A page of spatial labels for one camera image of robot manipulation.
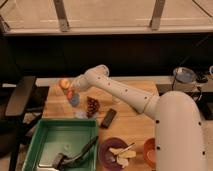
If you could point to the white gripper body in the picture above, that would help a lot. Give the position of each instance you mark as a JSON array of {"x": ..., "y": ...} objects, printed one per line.
[{"x": 78, "y": 83}]

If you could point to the orange red pepper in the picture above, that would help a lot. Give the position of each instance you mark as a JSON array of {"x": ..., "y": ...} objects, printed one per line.
[{"x": 70, "y": 94}]

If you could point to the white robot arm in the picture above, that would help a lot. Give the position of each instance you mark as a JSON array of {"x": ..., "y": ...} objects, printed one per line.
[{"x": 179, "y": 141}]

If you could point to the blue plastic cup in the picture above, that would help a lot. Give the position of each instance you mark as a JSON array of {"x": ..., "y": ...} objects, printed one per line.
[{"x": 74, "y": 100}]

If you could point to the white lidded clear cup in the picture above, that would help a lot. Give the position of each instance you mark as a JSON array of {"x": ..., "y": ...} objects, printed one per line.
[{"x": 115, "y": 99}]

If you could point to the orange fruit toy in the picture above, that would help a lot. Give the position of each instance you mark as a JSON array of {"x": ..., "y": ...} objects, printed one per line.
[{"x": 64, "y": 85}]

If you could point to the bunch of dark grapes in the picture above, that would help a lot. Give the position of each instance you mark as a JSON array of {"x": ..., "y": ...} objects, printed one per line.
[{"x": 92, "y": 106}]

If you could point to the black rectangular remote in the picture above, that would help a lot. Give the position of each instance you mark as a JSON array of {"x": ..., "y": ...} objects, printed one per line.
[{"x": 108, "y": 118}]

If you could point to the green plastic bin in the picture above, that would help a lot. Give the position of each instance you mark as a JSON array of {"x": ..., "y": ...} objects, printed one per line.
[{"x": 54, "y": 136}]

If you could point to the black office chair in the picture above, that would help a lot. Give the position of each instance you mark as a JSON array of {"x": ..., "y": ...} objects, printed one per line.
[{"x": 21, "y": 108}]

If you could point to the metal spoon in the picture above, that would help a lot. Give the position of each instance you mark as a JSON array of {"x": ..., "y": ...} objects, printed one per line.
[{"x": 126, "y": 149}]

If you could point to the purple bowl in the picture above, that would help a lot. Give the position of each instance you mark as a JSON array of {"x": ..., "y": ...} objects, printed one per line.
[{"x": 105, "y": 156}]

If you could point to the black dish brush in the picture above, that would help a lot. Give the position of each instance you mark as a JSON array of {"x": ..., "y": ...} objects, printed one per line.
[{"x": 61, "y": 160}]

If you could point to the yellow food pieces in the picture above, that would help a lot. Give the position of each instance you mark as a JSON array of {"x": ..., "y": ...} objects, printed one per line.
[{"x": 122, "y": 156}]

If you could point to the orange red bowl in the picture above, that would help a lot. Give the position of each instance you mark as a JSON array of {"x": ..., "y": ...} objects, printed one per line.
[{"x": 149, "y": 152}]

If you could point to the silver blue bowl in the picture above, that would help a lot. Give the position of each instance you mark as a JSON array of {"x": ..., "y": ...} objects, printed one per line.
[{"x": 184, "y": 75}]

